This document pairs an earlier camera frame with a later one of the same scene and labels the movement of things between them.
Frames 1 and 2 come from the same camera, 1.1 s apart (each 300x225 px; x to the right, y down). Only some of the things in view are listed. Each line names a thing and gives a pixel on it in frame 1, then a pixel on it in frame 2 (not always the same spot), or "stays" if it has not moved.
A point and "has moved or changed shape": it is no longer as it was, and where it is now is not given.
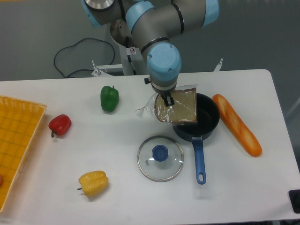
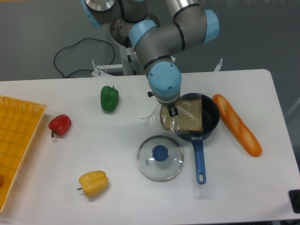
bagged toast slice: x=183 y=111 has moved or changed shape
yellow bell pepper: x=93 y=183 stays
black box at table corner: x=294 y=197 stays
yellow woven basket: x=20 y=122 stays
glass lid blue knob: x=160 y=158 stays
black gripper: x=168 y=101 -> x=167 y=104
